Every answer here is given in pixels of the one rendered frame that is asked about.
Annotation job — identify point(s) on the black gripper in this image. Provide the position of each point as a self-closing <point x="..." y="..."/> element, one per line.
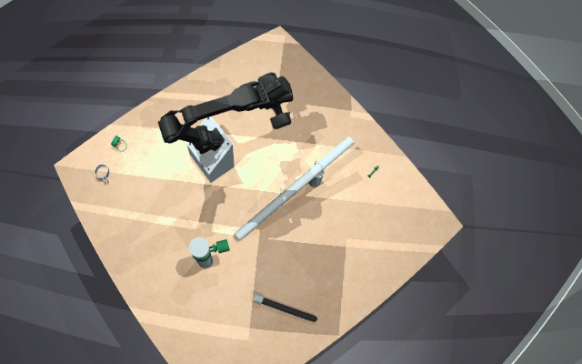
<point x="279" y="120"/>

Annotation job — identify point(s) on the dark green cup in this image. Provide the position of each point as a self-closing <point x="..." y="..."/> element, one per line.
<point x="221" y="246"/>

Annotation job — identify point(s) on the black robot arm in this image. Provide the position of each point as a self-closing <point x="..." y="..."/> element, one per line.
<point x="243" y="98"/>

